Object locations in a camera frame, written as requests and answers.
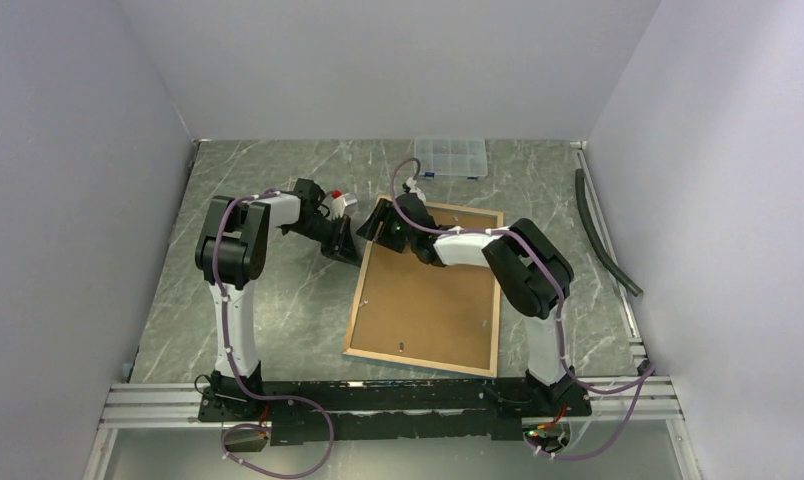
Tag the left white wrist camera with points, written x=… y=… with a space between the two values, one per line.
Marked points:
x=341 y=202

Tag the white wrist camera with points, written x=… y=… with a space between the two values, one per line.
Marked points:
x=410 y=185
x=341 y=202

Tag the clear plastic organizer box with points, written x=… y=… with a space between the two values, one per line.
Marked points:
x=451 y=156

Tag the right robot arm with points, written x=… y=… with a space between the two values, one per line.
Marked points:
x=532 y=273

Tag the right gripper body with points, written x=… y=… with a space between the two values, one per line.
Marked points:
x=402 y=237

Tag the blue picture frame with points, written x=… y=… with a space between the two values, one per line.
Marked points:
x=349 y=318

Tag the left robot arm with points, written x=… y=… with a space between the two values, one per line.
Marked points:
x=231 y=253

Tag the aluminium rail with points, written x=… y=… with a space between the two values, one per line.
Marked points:
x=177 y=405

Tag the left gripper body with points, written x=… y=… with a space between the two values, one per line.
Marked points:
x=321 y=229

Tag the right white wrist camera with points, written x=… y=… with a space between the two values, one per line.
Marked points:
x=410 y=185

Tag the black base bar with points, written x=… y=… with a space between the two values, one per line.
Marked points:
x=308 y=411

